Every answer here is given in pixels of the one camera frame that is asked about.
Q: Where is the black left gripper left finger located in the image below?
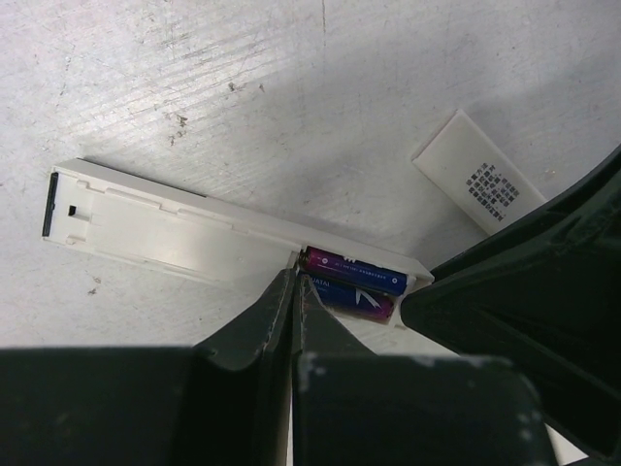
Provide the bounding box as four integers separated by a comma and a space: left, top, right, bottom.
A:
1, 269, 296, 465

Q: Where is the purple battery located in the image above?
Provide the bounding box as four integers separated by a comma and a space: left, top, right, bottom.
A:
299, 247, 409, 296

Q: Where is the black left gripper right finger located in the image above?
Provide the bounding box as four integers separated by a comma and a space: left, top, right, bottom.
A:
292, 279, 557, 465

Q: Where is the blue battery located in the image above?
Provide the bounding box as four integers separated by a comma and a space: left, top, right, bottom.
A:
304, 274, 394, 321

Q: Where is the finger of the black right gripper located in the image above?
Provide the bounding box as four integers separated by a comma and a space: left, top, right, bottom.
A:
401, 151, 620, 459

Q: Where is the white remote control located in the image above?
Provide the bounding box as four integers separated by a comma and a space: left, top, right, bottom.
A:
37, 158, 433, 324

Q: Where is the white battery cover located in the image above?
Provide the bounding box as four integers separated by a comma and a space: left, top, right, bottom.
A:
412, 110, 546, 235

